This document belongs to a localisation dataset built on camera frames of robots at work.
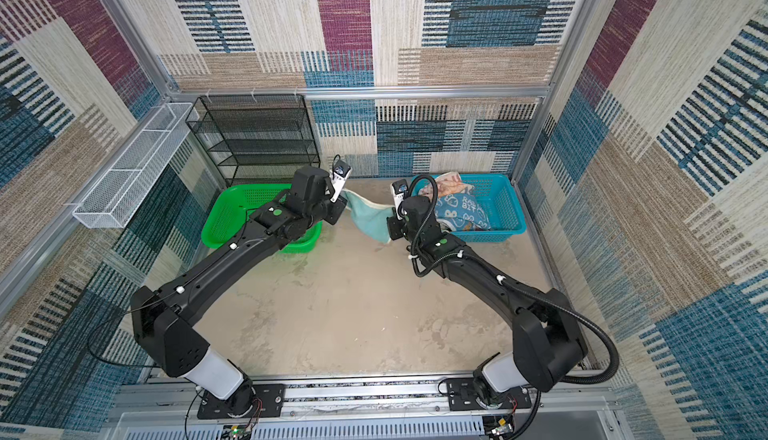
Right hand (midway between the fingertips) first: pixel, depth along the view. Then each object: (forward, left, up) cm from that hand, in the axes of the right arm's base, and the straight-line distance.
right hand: (396, 212), depth 84 cm
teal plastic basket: (+18, -38, -17) cm, 45 cm away
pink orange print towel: (+21, -19, -11) cm, 30 cm away
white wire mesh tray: (-5, +66, +13) cm, 67 cm away
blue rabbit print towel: (+9, -22, -12) cm, 27 cm away
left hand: (+2, +15, +8) cm, 17 cm away
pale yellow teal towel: (-2, +7, 0) cm, 7 cm away
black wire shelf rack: (+37, +48, -2) cm, 61 cm away
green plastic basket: (+16, +57, -14) cm, 61 cm away
